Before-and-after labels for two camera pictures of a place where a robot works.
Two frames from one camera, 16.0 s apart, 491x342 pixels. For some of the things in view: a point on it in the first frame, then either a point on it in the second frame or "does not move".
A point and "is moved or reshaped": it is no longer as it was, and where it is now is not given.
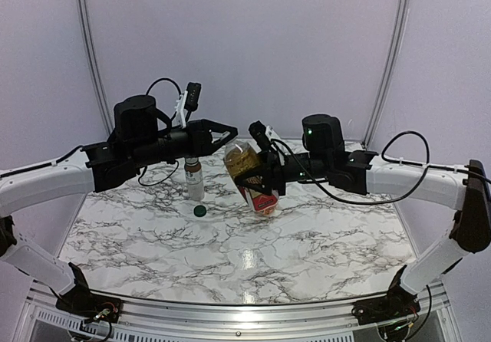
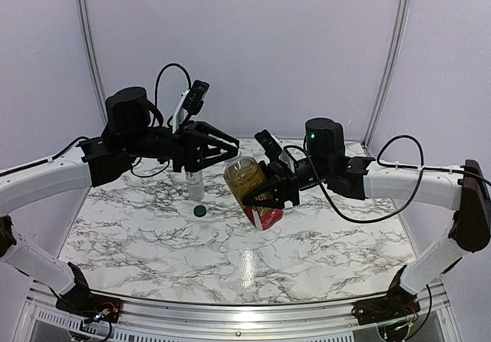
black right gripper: [272, 174] → [281, 181]
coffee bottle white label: [194, 179] does not move
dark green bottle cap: [199, 211] does not move
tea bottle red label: [240, 157] is moved or reshaped
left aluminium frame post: [87, 33] does not move
